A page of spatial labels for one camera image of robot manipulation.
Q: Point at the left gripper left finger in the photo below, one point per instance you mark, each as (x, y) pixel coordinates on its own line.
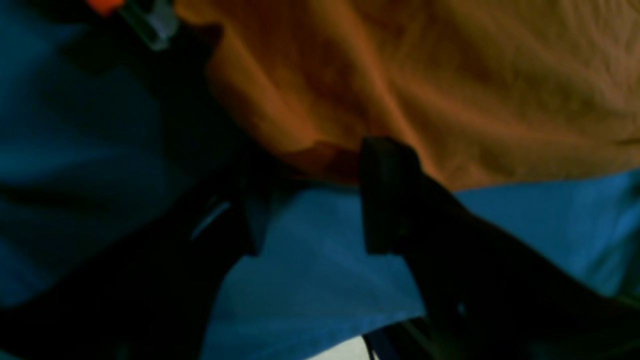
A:
(150, 295)

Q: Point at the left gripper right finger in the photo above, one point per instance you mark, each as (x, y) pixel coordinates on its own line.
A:
(487, 295)

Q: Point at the orange t-shirt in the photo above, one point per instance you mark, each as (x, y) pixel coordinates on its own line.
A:
(487, 92)

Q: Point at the blue-grey table cloth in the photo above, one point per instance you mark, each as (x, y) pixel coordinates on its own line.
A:
(99, 135)

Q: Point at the orange black utility knife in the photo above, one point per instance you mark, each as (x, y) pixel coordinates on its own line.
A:
(154, 21)

